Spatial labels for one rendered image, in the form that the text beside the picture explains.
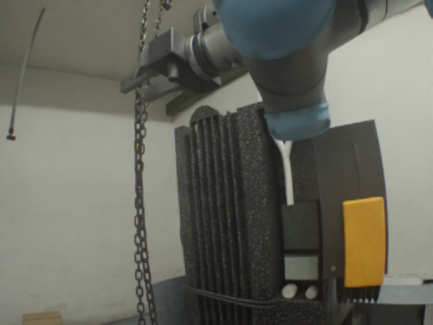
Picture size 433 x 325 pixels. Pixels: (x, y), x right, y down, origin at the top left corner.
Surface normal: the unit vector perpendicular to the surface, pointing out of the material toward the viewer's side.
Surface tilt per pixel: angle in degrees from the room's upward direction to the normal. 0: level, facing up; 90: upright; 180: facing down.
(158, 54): 88
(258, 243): 90
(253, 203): 90
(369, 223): 90
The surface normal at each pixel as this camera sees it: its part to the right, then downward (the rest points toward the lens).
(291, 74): 0.05, 0.99
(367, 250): -0.56, -0.07
